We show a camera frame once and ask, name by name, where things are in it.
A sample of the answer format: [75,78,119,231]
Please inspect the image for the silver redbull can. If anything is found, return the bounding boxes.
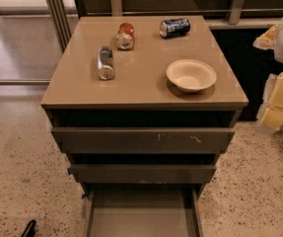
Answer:
[98,46,115,80]

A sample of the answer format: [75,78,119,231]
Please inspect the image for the blue pepsi can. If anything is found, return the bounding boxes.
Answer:
[160,18,191,39]

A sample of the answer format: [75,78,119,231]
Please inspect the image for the grey drawer cabinet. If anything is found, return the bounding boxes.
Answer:
[41,16,248,194]

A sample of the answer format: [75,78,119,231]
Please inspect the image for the orange soda can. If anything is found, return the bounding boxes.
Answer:
[116,23,134,50]

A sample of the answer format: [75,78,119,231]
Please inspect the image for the grey bottom drawer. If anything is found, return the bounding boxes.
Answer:
[83,188,204,237]

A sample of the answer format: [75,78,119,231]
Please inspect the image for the grey drawer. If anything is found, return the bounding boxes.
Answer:
[51,127,235,154]
[83,188,204,237]
[70,164,216,184]

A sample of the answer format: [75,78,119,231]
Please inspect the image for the grey top drawer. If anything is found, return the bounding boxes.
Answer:
[51,127,235,154]

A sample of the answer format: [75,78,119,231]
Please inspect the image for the grey middle drawer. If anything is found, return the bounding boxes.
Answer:
[70,164,216,184]

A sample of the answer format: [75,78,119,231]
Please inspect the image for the wooden counter with brackets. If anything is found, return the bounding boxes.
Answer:
[75,0,283,29]

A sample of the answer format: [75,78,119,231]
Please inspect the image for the white paper bowl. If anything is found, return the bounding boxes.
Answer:
[166,59,217,93]

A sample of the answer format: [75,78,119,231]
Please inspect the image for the black object on floor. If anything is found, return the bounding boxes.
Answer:
[21,219,36,237]

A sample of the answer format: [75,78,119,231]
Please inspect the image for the metal frame post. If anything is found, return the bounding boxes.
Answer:
[46,0,71,51]

